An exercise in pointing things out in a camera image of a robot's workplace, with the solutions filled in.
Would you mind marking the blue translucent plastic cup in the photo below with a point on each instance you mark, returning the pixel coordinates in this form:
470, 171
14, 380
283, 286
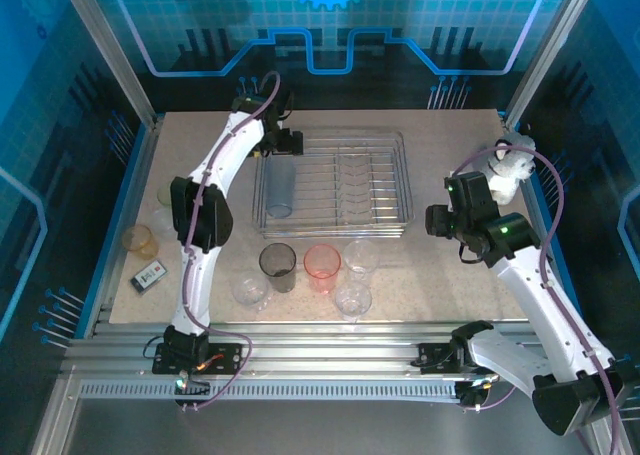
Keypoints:
280, 185

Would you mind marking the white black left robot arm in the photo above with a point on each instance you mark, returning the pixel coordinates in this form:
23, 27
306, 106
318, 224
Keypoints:
195, 280

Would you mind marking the dark grey translucent cup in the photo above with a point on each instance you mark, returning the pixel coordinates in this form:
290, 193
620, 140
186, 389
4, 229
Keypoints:
277, 275

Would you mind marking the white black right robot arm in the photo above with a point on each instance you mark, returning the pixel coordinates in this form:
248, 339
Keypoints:
540, 305

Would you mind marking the small black card device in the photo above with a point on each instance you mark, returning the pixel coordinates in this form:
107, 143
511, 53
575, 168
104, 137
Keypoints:
149, 276

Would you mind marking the green translucent plastic cup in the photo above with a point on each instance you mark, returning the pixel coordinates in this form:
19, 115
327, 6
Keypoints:
164, 194

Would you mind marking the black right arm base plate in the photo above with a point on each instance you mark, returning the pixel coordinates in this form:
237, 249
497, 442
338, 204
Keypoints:
430, 357

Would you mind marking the grey white plush dog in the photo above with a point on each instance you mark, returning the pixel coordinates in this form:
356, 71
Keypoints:
505, 175

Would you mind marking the blue table edge strip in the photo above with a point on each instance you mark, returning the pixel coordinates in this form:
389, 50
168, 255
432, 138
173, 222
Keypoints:
536, 195
107, 255

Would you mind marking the aluminium frame post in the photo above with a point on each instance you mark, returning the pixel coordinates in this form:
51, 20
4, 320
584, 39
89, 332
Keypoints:
550, 50
107, 50

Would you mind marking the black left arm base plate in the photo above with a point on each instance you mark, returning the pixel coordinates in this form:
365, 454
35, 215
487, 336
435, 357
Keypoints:
225, 357

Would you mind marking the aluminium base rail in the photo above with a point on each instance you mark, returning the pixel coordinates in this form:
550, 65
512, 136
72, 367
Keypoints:
325, 350

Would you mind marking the amber translucent plastic cup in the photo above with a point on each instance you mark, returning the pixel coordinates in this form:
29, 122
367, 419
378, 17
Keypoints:
140, 242

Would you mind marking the clear plastic cup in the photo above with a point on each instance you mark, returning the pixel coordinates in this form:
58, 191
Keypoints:
353, 302
250, 291
361, 260
161, 221

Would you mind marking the pink translucent plastic cup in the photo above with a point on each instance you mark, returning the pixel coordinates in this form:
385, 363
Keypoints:
322, 275

